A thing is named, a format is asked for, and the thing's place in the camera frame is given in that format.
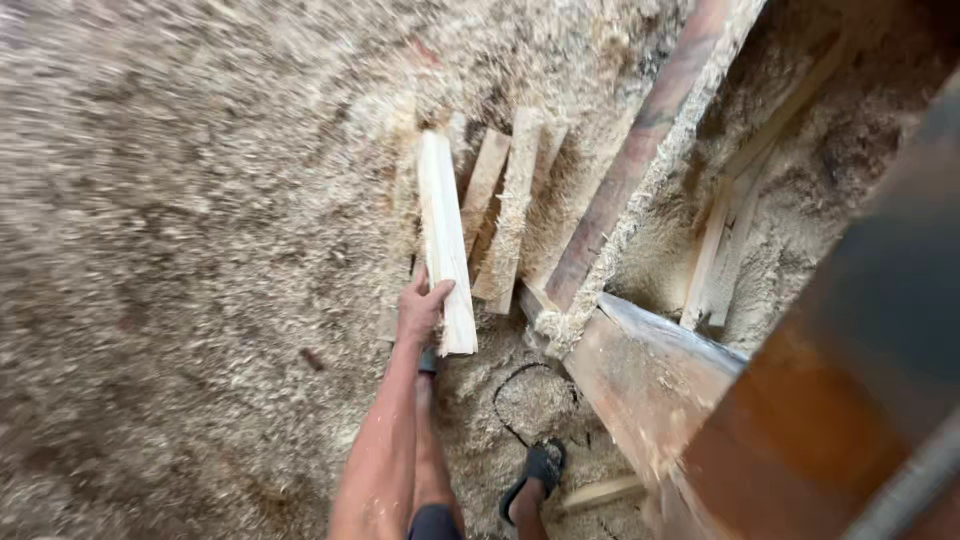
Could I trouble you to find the black cable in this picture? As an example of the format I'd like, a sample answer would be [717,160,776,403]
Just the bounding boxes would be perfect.
[492,363,558,451]

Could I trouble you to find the sawdust-covered wood plank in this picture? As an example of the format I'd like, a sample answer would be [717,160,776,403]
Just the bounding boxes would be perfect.
[471,107,546,316]

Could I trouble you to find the pale sawn wood plank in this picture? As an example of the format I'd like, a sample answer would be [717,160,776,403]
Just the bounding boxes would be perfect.
[416,130,480,358]

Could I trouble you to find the sawdust-dusted wide wooden beam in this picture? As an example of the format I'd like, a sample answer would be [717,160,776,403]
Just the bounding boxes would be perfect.
[561,291,751,486]

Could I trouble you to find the long thin wood lath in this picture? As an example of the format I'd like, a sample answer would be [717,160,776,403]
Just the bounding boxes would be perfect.
[722,36,850,181]

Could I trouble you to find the brown narrow wood plank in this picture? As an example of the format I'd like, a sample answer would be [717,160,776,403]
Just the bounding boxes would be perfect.
[459,128,513,260]

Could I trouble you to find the half-buried wood plank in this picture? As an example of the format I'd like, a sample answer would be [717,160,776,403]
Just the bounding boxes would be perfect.
[531,123,571,198]

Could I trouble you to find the person's right leg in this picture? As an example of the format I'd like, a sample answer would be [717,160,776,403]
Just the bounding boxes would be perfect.
[509,478,550,540]

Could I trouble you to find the person's leg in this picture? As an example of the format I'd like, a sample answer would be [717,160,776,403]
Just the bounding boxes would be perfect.
[413,372,460,513]
[509,478,550,540]

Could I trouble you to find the pale wood slat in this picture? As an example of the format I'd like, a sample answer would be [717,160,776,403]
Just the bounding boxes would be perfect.
[678,176,735,333]
[708,183,763,329]

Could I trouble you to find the small wood offcut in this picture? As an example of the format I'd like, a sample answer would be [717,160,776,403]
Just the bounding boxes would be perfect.
[561,475,648,513]

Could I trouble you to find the person's left leg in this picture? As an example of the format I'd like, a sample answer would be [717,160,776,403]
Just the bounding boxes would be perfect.
[413,372,460,513]

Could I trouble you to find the person's left hand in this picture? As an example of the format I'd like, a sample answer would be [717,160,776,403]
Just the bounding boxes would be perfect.
[396,261,456,349]

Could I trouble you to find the rusty orange metal machine frame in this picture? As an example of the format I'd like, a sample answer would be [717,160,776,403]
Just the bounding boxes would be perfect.
[660,67,960,540]

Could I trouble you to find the long reddish wood beam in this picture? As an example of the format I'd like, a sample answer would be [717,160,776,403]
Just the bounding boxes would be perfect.
[536,0,770,358]

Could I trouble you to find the dark shorts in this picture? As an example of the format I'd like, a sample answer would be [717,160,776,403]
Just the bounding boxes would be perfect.
[407,503,465,540]

